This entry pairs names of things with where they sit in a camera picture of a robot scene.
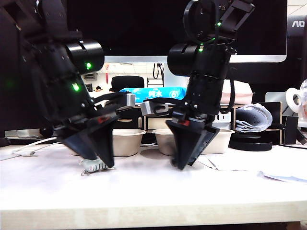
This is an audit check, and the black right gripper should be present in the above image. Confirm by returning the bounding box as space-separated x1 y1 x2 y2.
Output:
165 102 221 171

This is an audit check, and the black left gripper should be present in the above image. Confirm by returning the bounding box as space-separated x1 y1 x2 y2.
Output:
54 95 120 169

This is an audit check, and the white striped zebra doll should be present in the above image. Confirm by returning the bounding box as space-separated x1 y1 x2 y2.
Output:
79 158 110 176

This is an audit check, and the beige paper box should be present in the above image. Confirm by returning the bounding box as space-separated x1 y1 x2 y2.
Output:
111 128 147 157
152 128 235 156

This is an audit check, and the cream box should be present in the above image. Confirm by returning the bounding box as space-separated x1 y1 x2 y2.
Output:
146 117 170 130

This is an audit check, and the small black box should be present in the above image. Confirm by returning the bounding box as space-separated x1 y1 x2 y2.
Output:
281 115 299 146

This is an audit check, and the white USB power strip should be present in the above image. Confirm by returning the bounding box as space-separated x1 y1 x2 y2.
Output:
216 112 232 124

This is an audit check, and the white paper sheet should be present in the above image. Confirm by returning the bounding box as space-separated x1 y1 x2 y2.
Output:
198 153 307 173

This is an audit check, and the black round plug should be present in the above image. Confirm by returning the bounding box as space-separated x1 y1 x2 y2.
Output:
39 126 55 138

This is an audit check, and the black round stand base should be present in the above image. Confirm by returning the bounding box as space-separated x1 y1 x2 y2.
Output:
228 132 273 152

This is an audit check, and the blue wet wipes pack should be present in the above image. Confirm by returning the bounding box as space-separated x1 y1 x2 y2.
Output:
119 86 188 101

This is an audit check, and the folded grey paper stack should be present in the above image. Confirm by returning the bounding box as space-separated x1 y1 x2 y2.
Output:
235 103 273 134

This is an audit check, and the pink tissue pack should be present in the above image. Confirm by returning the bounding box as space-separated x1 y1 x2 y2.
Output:
220 80 254 105

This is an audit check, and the black office chair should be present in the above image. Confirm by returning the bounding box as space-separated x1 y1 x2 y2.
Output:
111 76 145 93

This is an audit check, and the grey power strip blue socket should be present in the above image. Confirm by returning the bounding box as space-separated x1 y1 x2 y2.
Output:
4 128 58 140

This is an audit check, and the black wooden desk shelf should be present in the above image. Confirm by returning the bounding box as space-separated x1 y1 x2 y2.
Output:
114 102 282 146

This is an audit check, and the dark screen panel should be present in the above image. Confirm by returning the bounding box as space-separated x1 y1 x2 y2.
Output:
0 0 70 140

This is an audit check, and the silver metal stand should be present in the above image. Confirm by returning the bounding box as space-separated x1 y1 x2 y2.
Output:
264 92 288 116

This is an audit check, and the white paper stack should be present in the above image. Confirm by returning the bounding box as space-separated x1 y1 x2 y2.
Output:
257 170 307 184

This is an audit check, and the white tape roll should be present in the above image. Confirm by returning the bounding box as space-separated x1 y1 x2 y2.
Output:
285 87 302 113

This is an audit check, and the clear plastic bottle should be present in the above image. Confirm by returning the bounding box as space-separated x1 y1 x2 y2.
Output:
298 79 307 114

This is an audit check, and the black monitor silver bezel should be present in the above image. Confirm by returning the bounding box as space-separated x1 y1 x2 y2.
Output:
66 0 288 64

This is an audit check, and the dark AOC monitor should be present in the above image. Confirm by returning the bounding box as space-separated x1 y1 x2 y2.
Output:
225 14 307 104

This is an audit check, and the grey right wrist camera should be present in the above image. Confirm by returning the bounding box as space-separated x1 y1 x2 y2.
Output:
140 98 169 116

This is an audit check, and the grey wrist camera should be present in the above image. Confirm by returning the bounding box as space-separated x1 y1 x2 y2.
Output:
103 92 137 112
140 98 169 116

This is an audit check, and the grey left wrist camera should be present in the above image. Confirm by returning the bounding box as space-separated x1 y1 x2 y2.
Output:
103 92 137 112

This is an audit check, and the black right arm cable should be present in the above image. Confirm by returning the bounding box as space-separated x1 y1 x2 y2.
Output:
221 79 237 115

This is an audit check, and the white cable with connector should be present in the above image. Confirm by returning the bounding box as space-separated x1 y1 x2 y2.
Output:
11 138 71 158

